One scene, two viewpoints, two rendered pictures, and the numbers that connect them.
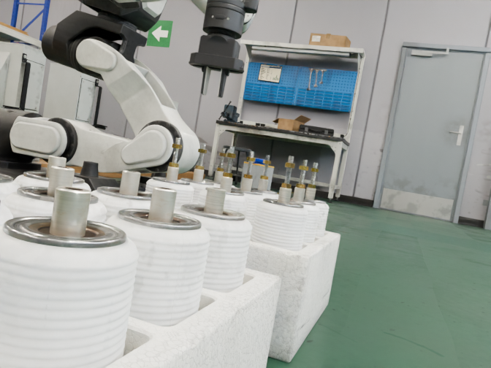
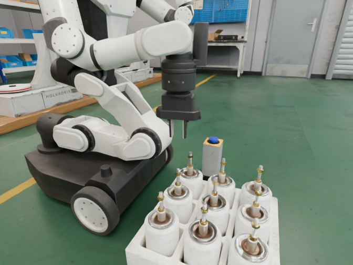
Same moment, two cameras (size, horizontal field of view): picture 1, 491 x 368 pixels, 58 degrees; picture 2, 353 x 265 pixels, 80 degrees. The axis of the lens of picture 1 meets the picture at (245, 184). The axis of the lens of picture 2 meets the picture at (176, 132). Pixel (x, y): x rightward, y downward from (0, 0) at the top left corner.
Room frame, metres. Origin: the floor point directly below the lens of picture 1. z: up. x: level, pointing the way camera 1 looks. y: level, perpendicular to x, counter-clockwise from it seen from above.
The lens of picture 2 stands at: (0.45, 0.08, 0.70)
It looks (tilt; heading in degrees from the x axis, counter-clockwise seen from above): 23 degrees down; 3
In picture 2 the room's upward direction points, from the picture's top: straight up
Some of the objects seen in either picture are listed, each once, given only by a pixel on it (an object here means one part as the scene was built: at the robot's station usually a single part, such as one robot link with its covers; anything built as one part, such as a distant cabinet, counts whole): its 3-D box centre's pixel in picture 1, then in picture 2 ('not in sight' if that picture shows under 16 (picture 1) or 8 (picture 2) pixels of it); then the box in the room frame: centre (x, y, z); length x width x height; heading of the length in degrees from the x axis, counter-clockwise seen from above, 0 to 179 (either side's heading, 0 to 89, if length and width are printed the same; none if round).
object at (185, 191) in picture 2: (197, 182); (177, 192); (1.00, 0.11, 0.25); 0.08 x 0.08 x 0.01
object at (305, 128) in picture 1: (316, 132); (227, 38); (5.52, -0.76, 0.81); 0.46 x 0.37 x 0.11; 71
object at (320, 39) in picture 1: (329, 43); not in sight; (5.71, -0.76, 1.96); 0.46 x 0.28 x 0.16; 67
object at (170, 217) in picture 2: (171, 181); (161, 218); (0.89, 0.15, 0.25); 0.08 x 0.08 x 0.01
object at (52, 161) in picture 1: (55, 169); not in sight; (0.59, 0.25, 0.26); 0.02 x 0.02 x 0.03
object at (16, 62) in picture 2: not in sight; (5, 61); (4.71, 3.79, 0.36); 0.50 x 0.38 x 0.21; 72
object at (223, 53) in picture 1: (221, 41); (178, 94); (1.00, 0.11, 0.57); 0.13 x 0.10 x 0.12; 83
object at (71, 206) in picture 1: (70, 213); not in sight; (0.29, 0.11, 0.26); 0.02 x 0.02 x 0.03
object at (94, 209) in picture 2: not in sight; (95, 211); (1.06, 0.43, 0.10); 0.20 x 0.05 x 0.20; 71
